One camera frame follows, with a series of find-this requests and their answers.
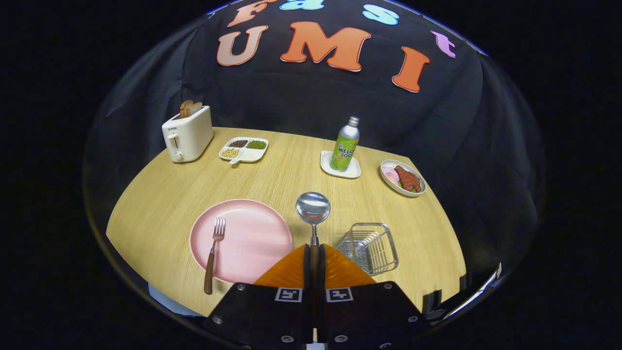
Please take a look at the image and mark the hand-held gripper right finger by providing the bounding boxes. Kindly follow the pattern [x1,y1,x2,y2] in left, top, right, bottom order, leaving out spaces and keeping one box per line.
[317,244,431,348]

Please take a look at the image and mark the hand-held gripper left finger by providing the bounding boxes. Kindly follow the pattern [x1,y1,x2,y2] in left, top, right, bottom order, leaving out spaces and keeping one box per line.
[202,244,314,348]

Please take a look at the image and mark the wooden handle metal spoon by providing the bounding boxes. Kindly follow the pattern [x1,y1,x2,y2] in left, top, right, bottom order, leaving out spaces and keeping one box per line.
[295,192,331,292]

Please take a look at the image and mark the large pink plate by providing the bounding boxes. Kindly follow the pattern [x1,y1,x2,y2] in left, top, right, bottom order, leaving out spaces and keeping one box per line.
[189,199,293,284]

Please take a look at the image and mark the small white food plate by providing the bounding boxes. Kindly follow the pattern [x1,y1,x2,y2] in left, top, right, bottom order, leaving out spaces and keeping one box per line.
[380,159,427,197]

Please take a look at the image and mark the red sauced meat piece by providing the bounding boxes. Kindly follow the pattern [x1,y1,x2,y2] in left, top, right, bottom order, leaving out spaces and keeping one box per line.
[394,165,422,193]

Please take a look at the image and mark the white square coaster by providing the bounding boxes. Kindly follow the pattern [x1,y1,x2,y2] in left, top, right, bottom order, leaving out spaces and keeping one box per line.
[320,150,362,179]

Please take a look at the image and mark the white divided snack dish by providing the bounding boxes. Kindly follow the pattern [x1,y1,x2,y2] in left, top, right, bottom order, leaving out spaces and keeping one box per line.
[219,137,269,165]

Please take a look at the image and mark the green label soda bottle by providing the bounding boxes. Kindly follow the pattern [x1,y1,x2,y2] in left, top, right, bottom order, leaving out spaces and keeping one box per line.
[329,116,361,172]

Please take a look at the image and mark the cream white toaster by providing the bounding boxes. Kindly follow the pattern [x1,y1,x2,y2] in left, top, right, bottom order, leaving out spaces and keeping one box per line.
[162,105,214,163]

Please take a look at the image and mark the black backdrop cloth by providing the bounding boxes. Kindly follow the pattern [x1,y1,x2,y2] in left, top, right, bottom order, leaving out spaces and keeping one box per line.
[83,0,545,292]

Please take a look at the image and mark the metal wire cutlery basket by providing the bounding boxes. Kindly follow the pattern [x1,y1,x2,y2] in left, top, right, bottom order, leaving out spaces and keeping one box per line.
[335,223,399,277]

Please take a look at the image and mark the wooden handle metal fork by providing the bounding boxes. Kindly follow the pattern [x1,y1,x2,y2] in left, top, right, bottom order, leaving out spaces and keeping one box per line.
[204,217,226,295]

